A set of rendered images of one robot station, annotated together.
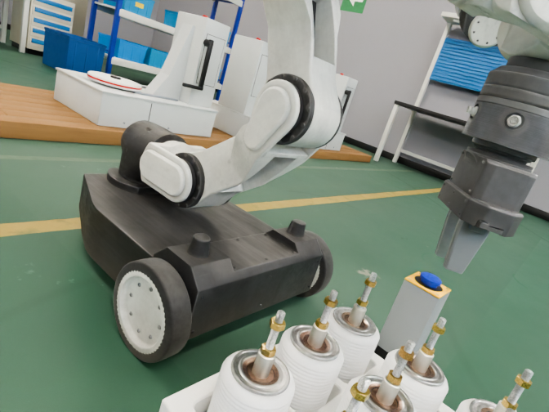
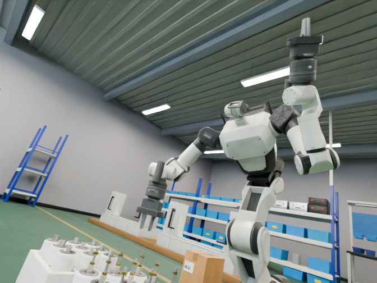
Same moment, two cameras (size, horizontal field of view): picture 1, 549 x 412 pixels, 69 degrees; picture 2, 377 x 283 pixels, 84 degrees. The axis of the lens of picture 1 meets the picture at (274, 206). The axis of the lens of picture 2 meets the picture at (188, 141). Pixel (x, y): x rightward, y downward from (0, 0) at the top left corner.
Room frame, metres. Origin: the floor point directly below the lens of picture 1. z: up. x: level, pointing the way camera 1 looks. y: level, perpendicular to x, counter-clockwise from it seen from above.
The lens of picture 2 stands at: (0.72, -1.15, 0.52)
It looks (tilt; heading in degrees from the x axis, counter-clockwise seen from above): 21 degrees up; 102
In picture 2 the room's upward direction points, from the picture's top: 14 degrees clockwise
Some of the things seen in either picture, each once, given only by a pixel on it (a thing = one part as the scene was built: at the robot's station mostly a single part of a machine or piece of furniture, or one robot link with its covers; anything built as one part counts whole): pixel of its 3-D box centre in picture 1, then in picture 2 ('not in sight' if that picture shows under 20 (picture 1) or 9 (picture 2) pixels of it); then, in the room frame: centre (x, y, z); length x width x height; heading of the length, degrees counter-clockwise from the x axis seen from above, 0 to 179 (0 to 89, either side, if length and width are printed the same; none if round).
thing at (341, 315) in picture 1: (354, 321); not in sight; (0.60, -0.19, 0.25); 0.08 x 0.08 x 0.01
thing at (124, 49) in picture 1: (122, 48); not in sight; (5.10, 2.41, 0.36); 0.50 x 0.38 x 0.21; 56
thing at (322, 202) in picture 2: not in sight; (319, 203); (2.89, 3.93, 1.57); 0.42 x 0.34 x 0.17; 55
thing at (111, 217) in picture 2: not in sight; (132, 211); (-1.08, 3.54, 0.45); 1.61 x 0.57 x 0.74; 145
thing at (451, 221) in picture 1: (453, 232); (152, 223); (0.46, -0.21, 0.48); 0.03 x 0.02 x 0.06; 87
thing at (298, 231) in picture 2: not in sight; (298, 232); (2.57, 4.20, 0.89); 0.50 x 0.38 x 0.21; 54
